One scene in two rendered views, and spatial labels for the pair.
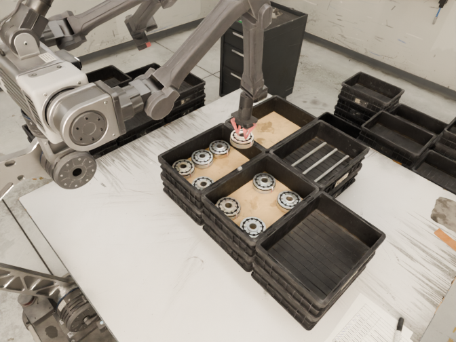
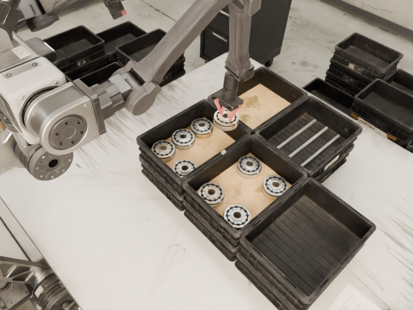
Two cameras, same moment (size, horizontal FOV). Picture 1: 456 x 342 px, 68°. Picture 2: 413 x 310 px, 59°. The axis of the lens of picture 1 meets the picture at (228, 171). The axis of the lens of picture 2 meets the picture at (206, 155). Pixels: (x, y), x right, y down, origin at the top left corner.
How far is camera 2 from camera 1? 11 cm
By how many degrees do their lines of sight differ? 4
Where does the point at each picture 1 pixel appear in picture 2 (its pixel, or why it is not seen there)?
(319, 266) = (306, 258)
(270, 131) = (255, 106)
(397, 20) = not seen: outside the picture
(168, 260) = (149, 248)
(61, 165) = (37, 158)
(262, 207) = (247, 194)
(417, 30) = not seen: outside the picture
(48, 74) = (24, 74)
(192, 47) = (175, 40)
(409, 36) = not seen: outside the picture
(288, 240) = (273, 229)
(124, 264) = (103, 253)
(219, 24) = (204, 15)
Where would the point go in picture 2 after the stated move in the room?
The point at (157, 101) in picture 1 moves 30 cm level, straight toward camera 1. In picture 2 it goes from (139, 98) to (153, 200)
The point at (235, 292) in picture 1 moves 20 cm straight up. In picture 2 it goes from (219, 283) to (222, 259)
